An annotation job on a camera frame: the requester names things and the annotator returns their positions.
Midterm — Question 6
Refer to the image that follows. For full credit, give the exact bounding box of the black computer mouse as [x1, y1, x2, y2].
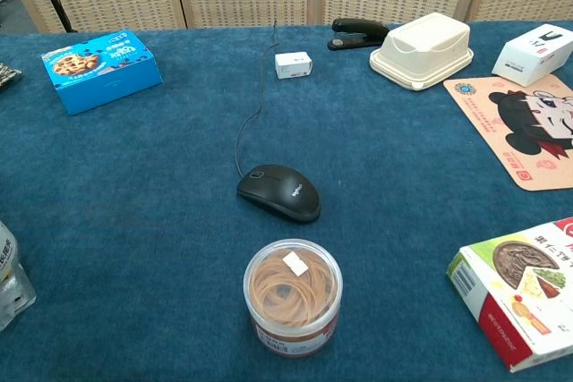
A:
[236, 164, 322, 224]

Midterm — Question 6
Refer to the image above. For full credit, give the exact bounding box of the cartoon girl mouse pad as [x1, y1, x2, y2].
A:
[442, 73, 573, 192]

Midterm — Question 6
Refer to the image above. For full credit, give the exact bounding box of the small white cardboard box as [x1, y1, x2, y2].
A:
[274, 52, 313, 81]

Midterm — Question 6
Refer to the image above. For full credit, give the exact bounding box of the clear jar of rubber bands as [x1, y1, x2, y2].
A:
[243, 238, 344, 359]

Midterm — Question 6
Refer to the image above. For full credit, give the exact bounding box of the blue felt table cover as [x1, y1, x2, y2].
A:
[0, 20, 573, 382]

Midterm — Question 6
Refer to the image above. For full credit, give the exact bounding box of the black stapler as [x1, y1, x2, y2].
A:
[327, 17, 390, 52]

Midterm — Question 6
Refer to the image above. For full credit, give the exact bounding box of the cream lidded lunch box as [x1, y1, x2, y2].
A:
[369, 12, 475, 91]

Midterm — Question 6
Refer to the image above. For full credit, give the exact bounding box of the blue cookie box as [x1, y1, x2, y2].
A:
[41, 29, 164, 116]

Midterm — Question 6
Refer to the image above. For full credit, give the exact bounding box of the red green food box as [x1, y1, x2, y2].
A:
[446, 216, 573, 373]

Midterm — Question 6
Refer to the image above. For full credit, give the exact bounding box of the white box with black print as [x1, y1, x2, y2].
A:
[491, 22, 573, 88]

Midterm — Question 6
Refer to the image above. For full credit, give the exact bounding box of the thin black mouse cable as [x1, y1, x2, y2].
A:
[234, 19, 281, 178]

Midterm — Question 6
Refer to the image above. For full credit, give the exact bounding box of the black white rope bundle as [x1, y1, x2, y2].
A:
[0, 63, 22, 89]

